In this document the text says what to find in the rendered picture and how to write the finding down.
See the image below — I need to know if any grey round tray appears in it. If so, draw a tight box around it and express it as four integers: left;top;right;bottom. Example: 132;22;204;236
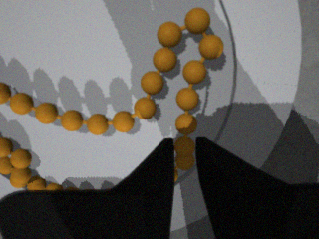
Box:
0;0;302;232

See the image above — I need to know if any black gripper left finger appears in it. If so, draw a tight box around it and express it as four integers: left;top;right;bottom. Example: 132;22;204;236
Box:
0;138;174;239

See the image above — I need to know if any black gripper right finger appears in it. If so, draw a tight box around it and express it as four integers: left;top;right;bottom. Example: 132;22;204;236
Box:
195;137;319;239

